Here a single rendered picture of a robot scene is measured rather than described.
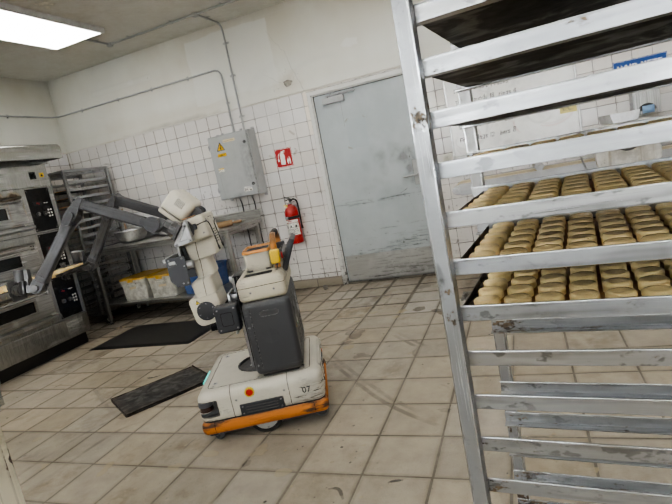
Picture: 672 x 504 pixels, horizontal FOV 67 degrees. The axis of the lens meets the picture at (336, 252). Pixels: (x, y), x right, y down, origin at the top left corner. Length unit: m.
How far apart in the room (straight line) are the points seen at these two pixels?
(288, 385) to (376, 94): 3.40
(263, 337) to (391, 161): 3.04
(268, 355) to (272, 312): 0.23
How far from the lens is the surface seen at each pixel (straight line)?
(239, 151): 5.62
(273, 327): 2.62
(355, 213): 5.41
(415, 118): 0.91
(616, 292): 1.00
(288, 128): 5.58
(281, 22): 5.70
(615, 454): 1.08
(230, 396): 2.74
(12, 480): 1.64
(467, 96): 1.35
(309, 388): 2.69
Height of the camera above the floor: 1.27
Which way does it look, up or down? 9 degrees down
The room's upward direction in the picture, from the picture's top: 11 degrees counter-clockwise
